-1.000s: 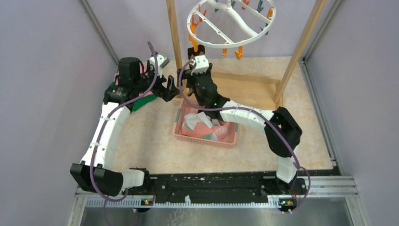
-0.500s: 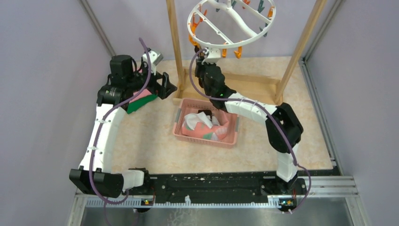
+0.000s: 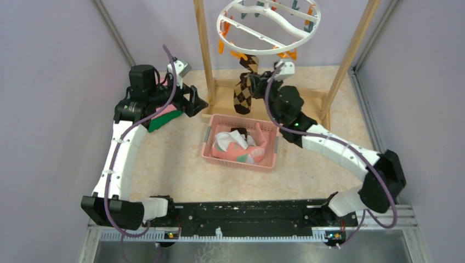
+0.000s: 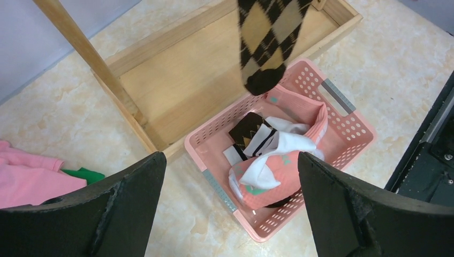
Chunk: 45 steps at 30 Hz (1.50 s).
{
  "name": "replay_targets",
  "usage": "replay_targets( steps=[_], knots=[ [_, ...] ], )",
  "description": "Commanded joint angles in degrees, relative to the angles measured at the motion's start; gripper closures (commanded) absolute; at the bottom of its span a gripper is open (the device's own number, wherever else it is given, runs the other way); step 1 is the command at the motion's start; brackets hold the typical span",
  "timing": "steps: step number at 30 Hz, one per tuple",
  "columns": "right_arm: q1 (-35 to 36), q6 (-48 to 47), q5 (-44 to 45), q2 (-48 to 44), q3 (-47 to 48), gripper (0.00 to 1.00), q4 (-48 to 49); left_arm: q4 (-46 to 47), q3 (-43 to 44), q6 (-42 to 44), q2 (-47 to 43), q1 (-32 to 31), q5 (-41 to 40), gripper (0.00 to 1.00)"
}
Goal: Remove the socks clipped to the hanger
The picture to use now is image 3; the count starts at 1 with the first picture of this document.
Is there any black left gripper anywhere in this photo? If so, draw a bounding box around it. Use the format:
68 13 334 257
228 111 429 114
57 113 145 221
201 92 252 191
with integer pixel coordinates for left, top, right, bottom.
148 73 207 116

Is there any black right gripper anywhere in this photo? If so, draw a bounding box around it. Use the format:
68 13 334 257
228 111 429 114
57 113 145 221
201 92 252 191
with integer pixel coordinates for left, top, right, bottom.
249 71 285 124

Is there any brown argyle sock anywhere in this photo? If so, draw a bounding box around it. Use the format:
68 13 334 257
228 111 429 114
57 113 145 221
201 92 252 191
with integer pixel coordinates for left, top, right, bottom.
234 54 259 115

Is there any pink plastic basket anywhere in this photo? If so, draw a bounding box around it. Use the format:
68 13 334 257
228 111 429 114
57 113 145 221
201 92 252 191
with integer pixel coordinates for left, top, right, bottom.
201 114 279 173

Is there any white black striped sock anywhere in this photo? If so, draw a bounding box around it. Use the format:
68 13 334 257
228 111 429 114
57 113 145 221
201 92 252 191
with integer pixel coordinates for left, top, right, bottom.
214 128 257 152

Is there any pink teal sock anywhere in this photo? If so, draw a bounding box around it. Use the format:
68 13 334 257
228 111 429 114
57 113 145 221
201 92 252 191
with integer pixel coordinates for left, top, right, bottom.
212 122 268 164

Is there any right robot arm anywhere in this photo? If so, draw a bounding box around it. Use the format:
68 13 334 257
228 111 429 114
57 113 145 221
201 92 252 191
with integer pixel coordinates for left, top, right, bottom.
246 71 406 226

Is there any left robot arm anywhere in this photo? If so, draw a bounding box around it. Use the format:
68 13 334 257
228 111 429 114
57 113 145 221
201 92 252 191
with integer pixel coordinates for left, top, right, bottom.
81 61 208 230

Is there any wooden hanger rack stand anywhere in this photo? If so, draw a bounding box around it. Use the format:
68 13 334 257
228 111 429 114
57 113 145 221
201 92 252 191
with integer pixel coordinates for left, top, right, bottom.
194 0 380 129

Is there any white round clip hanger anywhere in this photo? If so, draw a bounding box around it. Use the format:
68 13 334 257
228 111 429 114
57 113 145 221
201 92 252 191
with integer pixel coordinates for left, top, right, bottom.
214 1 322 56

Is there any pink folded cloth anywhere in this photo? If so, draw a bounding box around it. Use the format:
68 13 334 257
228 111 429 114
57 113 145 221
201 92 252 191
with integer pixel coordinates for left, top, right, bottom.
152 76 177 119

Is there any orange clothes peg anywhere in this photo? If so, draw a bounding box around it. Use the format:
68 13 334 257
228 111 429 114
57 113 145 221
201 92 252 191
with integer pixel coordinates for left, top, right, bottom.
277 48 297 60
230 50 243 60

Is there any green folded cloth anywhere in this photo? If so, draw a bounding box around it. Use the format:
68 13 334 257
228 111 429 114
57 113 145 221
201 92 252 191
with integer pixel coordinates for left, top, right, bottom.
148 110 183 133

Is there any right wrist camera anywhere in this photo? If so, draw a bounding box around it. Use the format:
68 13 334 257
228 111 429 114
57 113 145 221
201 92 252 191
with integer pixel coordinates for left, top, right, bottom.
274 60 295 81

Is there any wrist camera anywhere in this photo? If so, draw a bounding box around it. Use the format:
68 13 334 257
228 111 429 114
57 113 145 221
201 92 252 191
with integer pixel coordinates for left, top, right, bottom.
274 60 295 81
173 57 191 78

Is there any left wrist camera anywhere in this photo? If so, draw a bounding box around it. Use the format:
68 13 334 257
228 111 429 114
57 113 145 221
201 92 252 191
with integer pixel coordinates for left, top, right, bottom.
173 57 191 78

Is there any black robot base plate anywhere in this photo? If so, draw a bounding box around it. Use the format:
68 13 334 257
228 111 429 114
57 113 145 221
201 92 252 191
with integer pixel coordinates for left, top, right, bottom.
150 198 359 246

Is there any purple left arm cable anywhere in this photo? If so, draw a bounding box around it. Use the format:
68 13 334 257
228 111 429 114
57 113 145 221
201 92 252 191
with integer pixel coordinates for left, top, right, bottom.
104 44 179 263

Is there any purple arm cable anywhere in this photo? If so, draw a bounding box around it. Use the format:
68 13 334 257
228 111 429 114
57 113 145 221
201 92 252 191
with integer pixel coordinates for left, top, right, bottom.
263 62 399 250
104 44 179 263

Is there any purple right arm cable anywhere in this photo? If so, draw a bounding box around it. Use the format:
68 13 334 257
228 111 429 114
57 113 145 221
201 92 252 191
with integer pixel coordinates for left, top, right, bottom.
263 62 399 250

